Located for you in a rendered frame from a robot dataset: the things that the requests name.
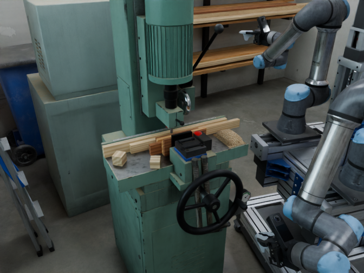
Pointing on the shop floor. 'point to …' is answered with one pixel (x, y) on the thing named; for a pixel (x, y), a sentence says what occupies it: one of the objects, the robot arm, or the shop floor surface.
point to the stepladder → (34, 208)
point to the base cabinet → (166, 236)
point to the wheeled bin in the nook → (20, 102)
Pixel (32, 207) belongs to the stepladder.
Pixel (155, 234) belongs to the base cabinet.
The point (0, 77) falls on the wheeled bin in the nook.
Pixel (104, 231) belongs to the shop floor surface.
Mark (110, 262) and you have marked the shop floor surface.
